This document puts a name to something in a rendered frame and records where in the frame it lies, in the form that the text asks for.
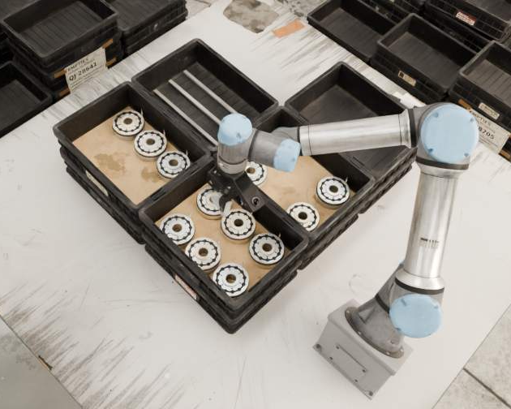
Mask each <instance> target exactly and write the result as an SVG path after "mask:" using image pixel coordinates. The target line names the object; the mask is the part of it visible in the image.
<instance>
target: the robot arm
mask: <svg viewBox="0 0 511 409"><path fill-rule="evenodd" d="M217 137H218V150H217V153H215V154H214V155H213V159H214V160H215V161H216V162H217V165H216V166H214V167H213V168H212V169H211V170H210V171H209V172H208V184H209V185H210V186H211V187H212V188H213V189H214V190H215V191H216V192H220V194H219V196H218V197H216V196H212V198H211V199H212V202H213V203H214V204H215V205H216V206H217V208H218V209H219V211H220V215H221V216H222V217H227V216H228V215H229V211H230V206H231V204H232V199H233V198H235V197H236V196H238V205H242V204H244V206H245V207H246V209H247V211H248V212H249V213H253V212H255V211H256V210H258V209H260V208H261V207H262V206H264V204H265V202H264V199H263V198H262V196H261V195H260V193H259V192H258V190H257V189H256V186H255V185H254V183H253V182H252V181H251V179H250V177H249V176H248V174H247V172H246V171H245V169H246V167H247V160H249V161H253V162H256V163H259V164H261V165H265V166H269V167H272V168H274V169H276V170H282V171H285V172H292V171H293V170H294V168H295V165H296V163H297V160H298V157H302V156H310V155H317V154H325V153H339V152H345V151H353V150H360V149H374V148H382V147H389V146H396V145H405V146H407V147H408V148H409V149H411V148H418V149H417V154H416V158H415V163H416V164H417V165H418V167H419V168H420V176H419V184H418V189H417V193H416V198H415V203H414V212H413V216H412V221H411V225H410V234H409V238H408V244H407V249H406V257H405V259H404V260H403V261H402V262H401V263H399V266H398V267H397V268H396V269H395V270H394V272H393V273H392V274H391V276H390V277H389V279H388V280H387V281H386V282H385V284H384V285H383V286H382V287H381V288H380V289H379V291H378V292H377V293H376V295H375V296H374V297H373V298H371V299H369V300H368V301H367V302H365V303H364V304H362V305H360V306H359V307H357V308H356V309H355V310H354V311H353V312H352V314H351V318H352V320H353V322H354V324H355V325H356V327H357V328H358V329H359V331H360V332H361V333H362V334H363V335H364V336H365V337H366V338H368V339H369V340H370V341H371V342H373V343H374V344H376V345H377V346H378V347H380V348H382V349H384V350H386V351H391V352H396V351H397V350H398V349H399V348H400V346H401V345H402V342H403V340H404V337H405V336H407V337H409V338H425V337H428V336H429V335H431V334H434V333H435V332H436V331H437V330H438V329H439V328H440V325H441V322H442V319H443V311H442V308H441V304H442V299H443V295H444V288H445V281H444V279H443V278H442V277H441V276H440V273H441V269H442V265H443V260H444V252H445V248H446V243H447V239H448V235H449V227H450V223H451V219H452V214H453V206H454V202H455V198H456V194H457V186H458V182H459V177H460V176H461V175H462V174H463V173H465V172H466V171H468V169H469V164H470V157H471V154H472V153H473V152H474V150H475V148H476V146H477V143H478V140H479V128H478V124H477V123H476V121H475V118H474V117H473V115H472V114H471V113H470V112H469V111H468V110H466V109H464V108H462V107H460V106H459V105H456V104H453V103H451V102H438V103H434V104H431V105H426V106H421V107H417V108H411V109H405V110H404V112H403V113H402V114H395V115H388V116H381V117H374V118H362V119H355V120H349V121H341V122H335V123H322V124H316V125H309V126H302V127H291V128H288V127H279V128H277V129H275V130H274V131H272V132H271V133H267V132H265V131H260V130H257V129H255V128H252V126H251V122H250V120H249V119H248V118H246V117H245V116H244V115H242V114H229V115H227V116H225V117H224V118H223V119H222V120H221V123H220V127H219V132H218V135H217ZM214 169H215V170H214ZM209 177H210V178H211V183H210V182H209Z"/></svg>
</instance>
